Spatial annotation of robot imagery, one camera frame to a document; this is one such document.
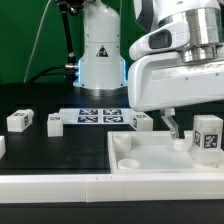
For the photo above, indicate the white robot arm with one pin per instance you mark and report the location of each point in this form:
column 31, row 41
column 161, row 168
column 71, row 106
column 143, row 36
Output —
column 101, row 67

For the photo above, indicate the white left fence block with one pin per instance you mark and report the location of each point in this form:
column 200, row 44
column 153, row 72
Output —
column 2, row 146

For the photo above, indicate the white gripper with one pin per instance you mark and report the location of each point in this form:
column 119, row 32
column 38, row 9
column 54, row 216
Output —
column 159, row 78

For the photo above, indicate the white square tabletop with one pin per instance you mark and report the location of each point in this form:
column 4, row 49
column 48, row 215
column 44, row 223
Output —
column 154, row 152

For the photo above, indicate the white front fence wall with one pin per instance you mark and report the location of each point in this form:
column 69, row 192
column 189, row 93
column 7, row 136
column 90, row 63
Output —
column 110, row 188

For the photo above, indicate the white marker base plate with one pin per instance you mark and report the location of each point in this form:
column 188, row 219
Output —
column 98, row 116

